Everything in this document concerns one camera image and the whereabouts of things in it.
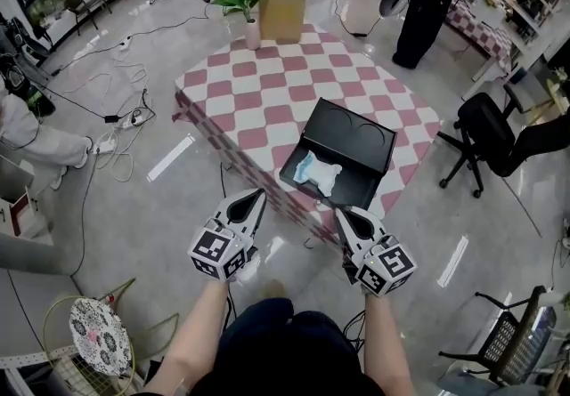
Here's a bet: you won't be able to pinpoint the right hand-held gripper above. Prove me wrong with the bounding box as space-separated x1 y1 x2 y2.
334 208 419 297

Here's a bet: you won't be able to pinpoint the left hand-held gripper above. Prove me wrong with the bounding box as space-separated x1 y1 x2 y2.
189 188 267 283

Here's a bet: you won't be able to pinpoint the white and blue plastic packet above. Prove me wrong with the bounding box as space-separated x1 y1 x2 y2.
293 150 343 198

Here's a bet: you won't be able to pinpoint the black box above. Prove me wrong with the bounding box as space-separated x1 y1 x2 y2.
279 96 398 213

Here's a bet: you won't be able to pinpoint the person's left forearm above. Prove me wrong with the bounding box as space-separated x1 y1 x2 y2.
146 280 231 396

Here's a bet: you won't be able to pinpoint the person's right forearm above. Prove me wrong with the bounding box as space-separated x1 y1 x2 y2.
363 294 419 396

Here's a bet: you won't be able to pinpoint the brown cardboard box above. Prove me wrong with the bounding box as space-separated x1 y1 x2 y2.
257 0 307 44

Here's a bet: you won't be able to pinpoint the person's shoe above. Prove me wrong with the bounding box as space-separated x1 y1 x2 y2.
260 279 289 300

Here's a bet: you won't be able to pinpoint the red white checked tablecloth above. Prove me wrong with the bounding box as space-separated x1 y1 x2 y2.
172 22 443 248

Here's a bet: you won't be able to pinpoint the person's dark blue trousers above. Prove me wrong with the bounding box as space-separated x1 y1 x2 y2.
191 297 384 396

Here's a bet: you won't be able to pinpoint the black office chair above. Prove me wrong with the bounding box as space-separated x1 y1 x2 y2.
438 91 570 199

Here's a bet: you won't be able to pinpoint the black mesh chair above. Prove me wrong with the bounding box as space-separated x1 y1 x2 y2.
438 285 558 386

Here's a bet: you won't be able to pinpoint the white drawer cabinet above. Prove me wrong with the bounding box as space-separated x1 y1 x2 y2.
0 153 54 239

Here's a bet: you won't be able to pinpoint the small checked cloth table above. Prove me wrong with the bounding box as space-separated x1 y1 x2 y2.
444 0 513 84

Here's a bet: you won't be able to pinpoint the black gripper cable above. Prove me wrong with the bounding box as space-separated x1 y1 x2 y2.
222 281 237 333
343 311 367 353

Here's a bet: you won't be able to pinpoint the long black floor cable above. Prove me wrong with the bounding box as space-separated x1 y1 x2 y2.
70 153 102 278

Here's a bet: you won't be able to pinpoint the floral cushion wire stool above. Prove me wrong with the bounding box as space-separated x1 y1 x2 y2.
42 278 179 386

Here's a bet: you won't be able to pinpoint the white wire basket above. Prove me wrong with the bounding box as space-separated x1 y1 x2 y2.
53 356 143 396

